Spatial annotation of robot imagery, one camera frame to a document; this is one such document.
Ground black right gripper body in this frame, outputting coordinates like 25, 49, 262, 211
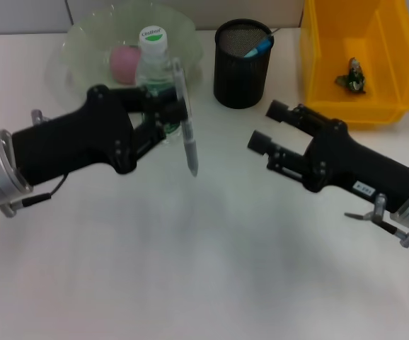
301, 120, 409, 213

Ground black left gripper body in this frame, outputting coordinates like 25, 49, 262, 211
11, 84, 138, 187

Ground silver ballpoint pen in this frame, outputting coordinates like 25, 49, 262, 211
171, 58, 200, 178

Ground pink toy peach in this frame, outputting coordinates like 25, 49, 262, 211
110, 45, 142, 84

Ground green label water bottle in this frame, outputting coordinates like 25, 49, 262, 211
135, 26, 184, 146

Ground green plastic wrapper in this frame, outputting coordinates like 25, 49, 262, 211
334, 58, 368, 95

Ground blue plastic scissors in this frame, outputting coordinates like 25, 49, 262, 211
243, 34, 275, 60

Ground black mesh pen holder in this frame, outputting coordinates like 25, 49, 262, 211
213, 19, 275, 110

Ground translucent green fruit plate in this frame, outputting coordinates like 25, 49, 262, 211
47, 3, 205, 107

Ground yellow plastic storage bin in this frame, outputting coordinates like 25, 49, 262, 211
299, 0, 409, 129

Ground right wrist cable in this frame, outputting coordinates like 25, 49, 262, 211
344, 193, 409, 248

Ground wrist cable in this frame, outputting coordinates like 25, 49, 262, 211
344, 193, 409, 248
1, 173, 67, 217

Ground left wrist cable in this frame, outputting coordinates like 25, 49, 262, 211
1, 173, 67, 217

